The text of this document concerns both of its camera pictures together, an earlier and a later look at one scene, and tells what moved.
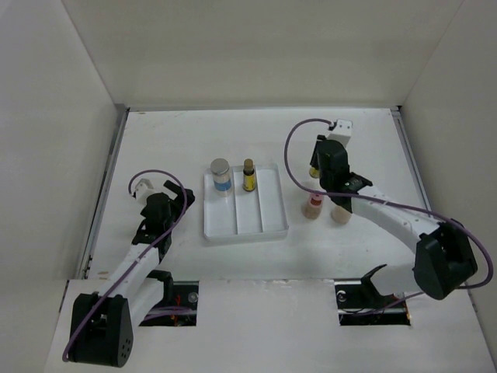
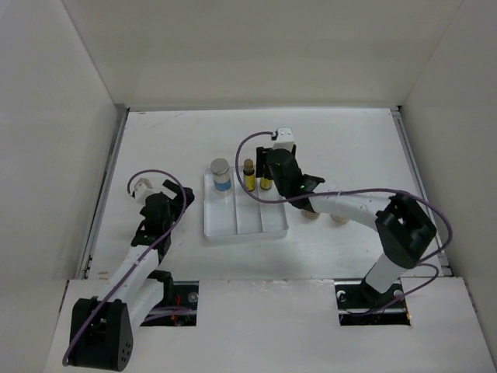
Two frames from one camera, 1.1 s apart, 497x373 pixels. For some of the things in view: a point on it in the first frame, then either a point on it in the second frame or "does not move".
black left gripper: (178, 203) does not move
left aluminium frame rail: (103, 191) does not move
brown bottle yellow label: (248, 176) does not move
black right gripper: (314, 161) -> (262, 152)
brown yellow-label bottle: (314, 172) -> (265, 183)
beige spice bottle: (340, 215) does not move
